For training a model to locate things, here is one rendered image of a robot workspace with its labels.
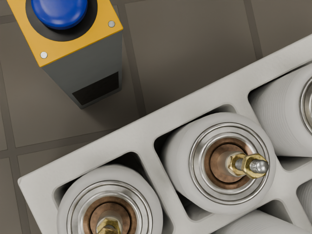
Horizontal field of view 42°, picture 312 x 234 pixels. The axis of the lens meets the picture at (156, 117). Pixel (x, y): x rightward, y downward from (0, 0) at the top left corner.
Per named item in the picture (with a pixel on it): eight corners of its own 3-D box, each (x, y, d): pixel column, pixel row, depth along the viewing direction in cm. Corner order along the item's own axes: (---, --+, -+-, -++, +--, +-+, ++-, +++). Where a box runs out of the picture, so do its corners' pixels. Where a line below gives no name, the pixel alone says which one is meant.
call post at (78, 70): (80, 110, 62) (38, 69, 31) (59, 69, 62) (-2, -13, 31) (122, 90, 62) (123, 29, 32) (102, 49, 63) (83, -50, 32)
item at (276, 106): (239, 82, 57) (293, 49, 39) (305, 92, 58) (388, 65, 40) (230, 150, 56) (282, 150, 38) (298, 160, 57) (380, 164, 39)
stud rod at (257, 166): (225, 163, 36) (252, 166, 28) (232, 155, 36) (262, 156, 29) (233, 171, 36) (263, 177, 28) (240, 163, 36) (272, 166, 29)
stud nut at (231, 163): (223, 163, 34) (225, 163, 34) (236, 148, 35) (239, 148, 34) (239, 179, 34) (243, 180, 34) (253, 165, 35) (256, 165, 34)
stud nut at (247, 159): (235, 165, 31) (238, 165, 30) (250, 148, 31) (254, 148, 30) (254, 183, 31) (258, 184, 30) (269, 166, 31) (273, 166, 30)
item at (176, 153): (144, 160, 55) (155, 164, 37) (192, 109, 56) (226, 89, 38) (195, 210, 55) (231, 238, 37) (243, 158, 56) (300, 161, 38)
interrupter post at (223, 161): (210, 163, 38) (218, 164, 34) (227, 144, 38) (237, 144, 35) (228, 181, 38) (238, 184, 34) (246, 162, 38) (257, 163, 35)
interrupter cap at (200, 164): (170, 164, 37) (171, 164, 37) (226, 105, 38) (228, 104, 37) (230, 222, 37) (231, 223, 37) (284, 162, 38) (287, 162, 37)
